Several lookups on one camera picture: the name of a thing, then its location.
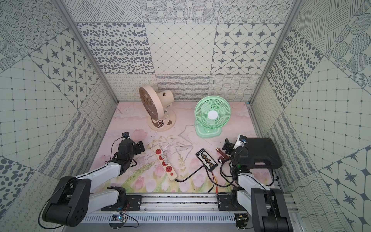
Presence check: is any right controller board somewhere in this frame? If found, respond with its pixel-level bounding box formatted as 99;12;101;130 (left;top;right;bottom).
234;214;249;229

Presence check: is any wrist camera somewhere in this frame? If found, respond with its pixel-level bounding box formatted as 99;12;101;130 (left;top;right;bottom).
122;132;130;140
233;134;247;150

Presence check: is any white green fan cable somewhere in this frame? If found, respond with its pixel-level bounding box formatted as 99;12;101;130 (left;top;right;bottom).
166;124;203;159

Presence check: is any black power strip cable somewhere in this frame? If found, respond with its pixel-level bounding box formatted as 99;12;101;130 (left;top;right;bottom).
175;165;206;183

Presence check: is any black plastic tool case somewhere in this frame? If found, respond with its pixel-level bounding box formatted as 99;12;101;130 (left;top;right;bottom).
238;138;283;170

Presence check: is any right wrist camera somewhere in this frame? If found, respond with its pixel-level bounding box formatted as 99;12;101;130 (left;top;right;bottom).
233;134;247;150

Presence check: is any white pink fan cable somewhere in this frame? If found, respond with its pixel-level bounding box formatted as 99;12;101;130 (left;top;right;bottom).
146;121;174;159

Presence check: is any aluminium mounting rail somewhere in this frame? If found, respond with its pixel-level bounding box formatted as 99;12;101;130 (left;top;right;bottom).
78;192;299;214

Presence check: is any white red power strip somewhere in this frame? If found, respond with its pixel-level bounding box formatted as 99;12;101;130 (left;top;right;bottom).
152;145;177;181

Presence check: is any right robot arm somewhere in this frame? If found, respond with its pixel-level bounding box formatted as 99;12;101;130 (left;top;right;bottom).
217;135;294;232

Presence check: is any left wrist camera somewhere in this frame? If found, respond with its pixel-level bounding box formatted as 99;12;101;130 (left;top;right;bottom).
122;132;130;140

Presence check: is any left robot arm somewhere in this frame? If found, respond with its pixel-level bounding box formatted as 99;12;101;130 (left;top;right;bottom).
38;133;145;227

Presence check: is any left controller board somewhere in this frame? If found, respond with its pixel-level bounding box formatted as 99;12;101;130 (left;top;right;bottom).
109;214;127;229

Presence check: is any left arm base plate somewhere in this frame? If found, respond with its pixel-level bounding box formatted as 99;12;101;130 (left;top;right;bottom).
101;195;143;211

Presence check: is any controller board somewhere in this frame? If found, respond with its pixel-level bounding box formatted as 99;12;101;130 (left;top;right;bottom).
234;214;249;229
109;214;127;229

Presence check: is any pink desk fan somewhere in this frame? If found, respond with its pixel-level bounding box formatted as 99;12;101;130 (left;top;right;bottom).
139;86;176;131

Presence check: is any green desk fan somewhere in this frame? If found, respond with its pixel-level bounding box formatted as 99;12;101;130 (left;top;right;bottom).
194;96;231;138

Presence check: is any black multi-port adapter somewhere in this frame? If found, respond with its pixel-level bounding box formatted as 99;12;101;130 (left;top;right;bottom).
195;149;218;172

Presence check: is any brown metal connector tool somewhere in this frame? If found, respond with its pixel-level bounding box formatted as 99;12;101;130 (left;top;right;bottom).
216;148;230;163

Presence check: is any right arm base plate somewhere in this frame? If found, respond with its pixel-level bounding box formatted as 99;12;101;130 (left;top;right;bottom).
216;194;243;211

